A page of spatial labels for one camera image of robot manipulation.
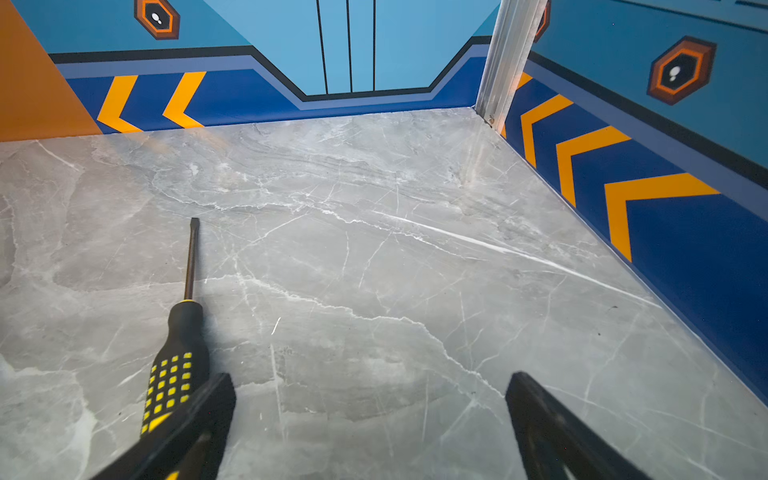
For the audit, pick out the black yellow handled screwdriver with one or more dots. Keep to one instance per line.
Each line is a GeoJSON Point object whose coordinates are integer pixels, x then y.
{"type": "Point", "coordinates": [182, 364]}

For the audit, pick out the aluminium right rear corner post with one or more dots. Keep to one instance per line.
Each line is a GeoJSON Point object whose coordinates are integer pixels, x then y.
{"type": "Point", "coordinates": [513, 36]}

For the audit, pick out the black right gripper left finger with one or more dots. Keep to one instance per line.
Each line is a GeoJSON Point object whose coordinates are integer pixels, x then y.
{"type": "Point", "coordinates": [191, 442]}

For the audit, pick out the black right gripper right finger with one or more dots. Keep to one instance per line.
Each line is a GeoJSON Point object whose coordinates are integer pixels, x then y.
{"type": "Point", "coordinates": [554, 443]}

